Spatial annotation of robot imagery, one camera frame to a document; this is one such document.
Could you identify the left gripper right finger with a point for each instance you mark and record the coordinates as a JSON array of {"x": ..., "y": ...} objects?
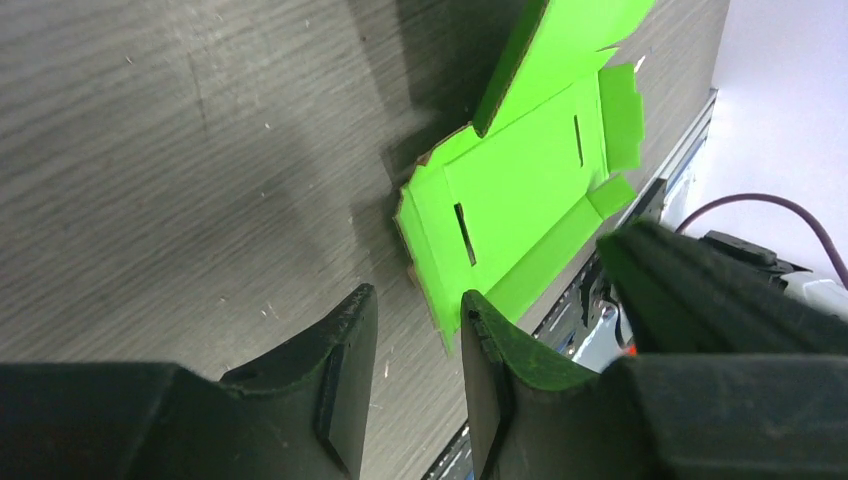
[{"x": 535, "y": 414}]

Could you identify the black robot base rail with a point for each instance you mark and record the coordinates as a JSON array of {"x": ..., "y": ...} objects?
[{"x": 585, "y": 323}]

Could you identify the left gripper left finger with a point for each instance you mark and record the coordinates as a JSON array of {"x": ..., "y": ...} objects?
[{"x": 298, "y": 411}]

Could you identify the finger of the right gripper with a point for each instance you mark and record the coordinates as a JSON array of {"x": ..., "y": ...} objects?
[{"x": 680, "y": 296}]

